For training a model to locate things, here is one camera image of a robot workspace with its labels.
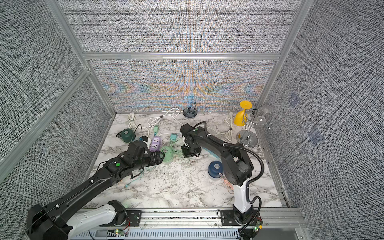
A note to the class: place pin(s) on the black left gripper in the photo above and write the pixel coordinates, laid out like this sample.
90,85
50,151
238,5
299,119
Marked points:
154,161

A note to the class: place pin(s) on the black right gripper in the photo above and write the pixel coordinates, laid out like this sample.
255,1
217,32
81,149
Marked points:
186,154

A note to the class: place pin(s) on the light green meat grinder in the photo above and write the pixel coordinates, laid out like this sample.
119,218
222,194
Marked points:
169,155

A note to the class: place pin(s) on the teal usb adapter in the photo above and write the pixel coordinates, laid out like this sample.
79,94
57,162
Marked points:
173,137

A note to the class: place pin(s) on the navy blue meat grinder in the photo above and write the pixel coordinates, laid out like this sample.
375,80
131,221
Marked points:
215,170

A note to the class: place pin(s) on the teal power strip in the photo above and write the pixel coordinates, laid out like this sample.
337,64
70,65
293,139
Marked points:
213,154

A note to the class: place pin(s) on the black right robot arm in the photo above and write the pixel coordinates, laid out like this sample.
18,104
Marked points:
241,166

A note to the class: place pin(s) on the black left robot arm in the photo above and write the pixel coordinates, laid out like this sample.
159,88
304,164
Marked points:
52,220

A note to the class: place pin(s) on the dark green meat grinder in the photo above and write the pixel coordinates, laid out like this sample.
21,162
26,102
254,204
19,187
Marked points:
126,135

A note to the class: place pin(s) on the purple power strip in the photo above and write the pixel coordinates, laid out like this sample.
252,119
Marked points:
156,144

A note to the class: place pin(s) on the black grinder blade lid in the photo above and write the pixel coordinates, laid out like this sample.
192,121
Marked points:
190,112

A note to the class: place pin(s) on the yellow plastic goblet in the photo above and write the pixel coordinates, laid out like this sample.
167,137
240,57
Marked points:
240,117

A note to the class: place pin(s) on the clear wine glass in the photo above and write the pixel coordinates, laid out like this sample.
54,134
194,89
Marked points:
260,121

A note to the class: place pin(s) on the green usb wall adapter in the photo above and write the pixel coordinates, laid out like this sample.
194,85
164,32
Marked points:
156,129

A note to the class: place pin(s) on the chrome wire glass rack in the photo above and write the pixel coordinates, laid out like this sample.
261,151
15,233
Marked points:
248,136

